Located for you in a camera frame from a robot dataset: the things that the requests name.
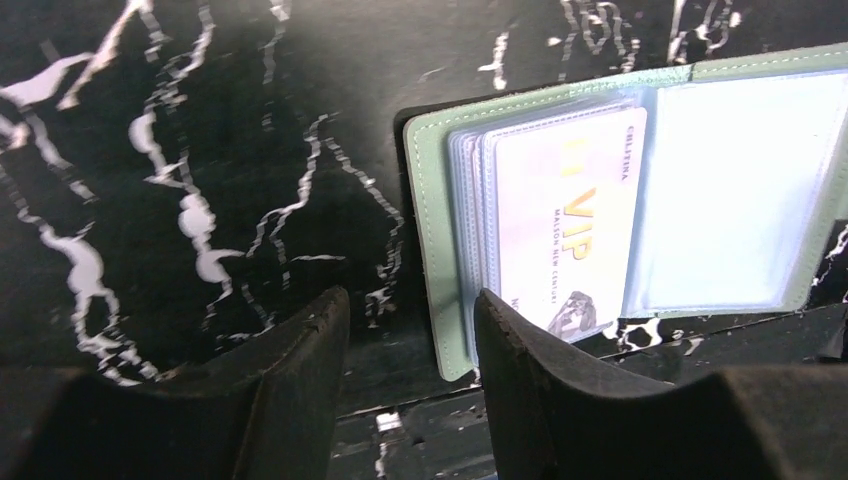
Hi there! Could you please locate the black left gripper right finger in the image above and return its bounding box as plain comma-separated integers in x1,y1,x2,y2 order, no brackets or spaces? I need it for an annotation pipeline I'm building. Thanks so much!
474,290,847,479

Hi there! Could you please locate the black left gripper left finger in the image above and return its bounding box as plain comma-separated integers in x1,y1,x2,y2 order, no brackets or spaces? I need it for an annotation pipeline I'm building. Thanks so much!
1,287,350,479

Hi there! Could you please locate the mint green card holder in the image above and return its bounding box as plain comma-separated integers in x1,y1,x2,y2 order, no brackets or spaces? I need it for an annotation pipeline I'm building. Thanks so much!
402,43,847,381

